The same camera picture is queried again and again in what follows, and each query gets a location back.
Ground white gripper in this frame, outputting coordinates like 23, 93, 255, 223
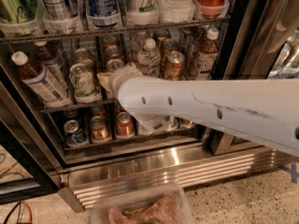
96, 62, 142, 98

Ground red coke can front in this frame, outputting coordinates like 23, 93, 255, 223
106, 59, 125, 73

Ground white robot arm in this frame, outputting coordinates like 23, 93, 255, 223
97, 64, 299, 157

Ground red coke can rear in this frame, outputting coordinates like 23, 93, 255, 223
102, 35, 120, 49

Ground green white soda can front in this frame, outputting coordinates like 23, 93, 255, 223
69, 63, 97, 98

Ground green white soda can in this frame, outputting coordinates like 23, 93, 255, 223
69, 63, 97, 98
74, 48, 94, 70

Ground green white soda can rear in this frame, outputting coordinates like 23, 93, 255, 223
74, 48, 94, 70

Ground red can bottom front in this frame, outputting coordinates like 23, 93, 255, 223
116, 112, 135, 138

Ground gold soda can front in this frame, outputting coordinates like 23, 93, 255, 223
164, 51, 185, 81

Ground gold soda can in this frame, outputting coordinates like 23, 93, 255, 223
164, 51, 185, 81
160, 38, 178, 77
152, 29, 171, 48

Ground gold soda can rear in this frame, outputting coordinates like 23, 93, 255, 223
152, 29, 171, 48

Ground gold can bottom left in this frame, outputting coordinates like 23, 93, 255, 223
90, 116, 111, 143

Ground blue can top shelf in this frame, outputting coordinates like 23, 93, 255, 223
88, 0, 118, 28

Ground water bottle bottom shelf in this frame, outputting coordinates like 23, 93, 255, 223
137, 116, 178, 135

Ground water bottle shelf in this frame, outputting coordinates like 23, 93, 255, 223
137, 116, 178, 135
155, 0, 195, 23

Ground blue pepsi can bottom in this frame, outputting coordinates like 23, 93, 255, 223
64, 119, 88, 146

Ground gold can bottom right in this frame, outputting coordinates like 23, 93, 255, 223
180, 119, 196, 129

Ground water bottle top shelf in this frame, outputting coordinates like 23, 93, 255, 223
155, 0, 195, 23

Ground silver can top shelf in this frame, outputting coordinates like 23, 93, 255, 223
42, 0, 78, 21

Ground green can top left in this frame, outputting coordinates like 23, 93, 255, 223
0, 0, 37, 24

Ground fridge bottom vent grille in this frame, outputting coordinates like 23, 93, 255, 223
58, 143, 297, 212

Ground clear water bottle front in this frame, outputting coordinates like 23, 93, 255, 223
137, 38, 161, 77

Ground clear water bottle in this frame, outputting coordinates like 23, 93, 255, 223
137, 38, 161, 77
131, 31, 149, 62

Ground clear water bottle rear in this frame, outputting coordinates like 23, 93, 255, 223
131, 31, 149, 62

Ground tea bottle rear left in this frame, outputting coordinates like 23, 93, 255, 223
35, 41, 68, 90

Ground tea bottle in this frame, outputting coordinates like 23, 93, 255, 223
190, 28, 219, 80
35, 41, 68, 90
11, 51, 67, 103

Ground tea bottle front left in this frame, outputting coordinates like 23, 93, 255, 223
11, 51, 67, 103

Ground tea bottle right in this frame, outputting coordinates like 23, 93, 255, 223
190, 28, 219, 80

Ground clear plastic container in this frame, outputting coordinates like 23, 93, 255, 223
91, 184, 195, 224

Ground stainless fridge door frame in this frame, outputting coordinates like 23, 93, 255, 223
202, 0, 299, 156

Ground orange and black cables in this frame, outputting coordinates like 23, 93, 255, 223
2, 200, 34, 224

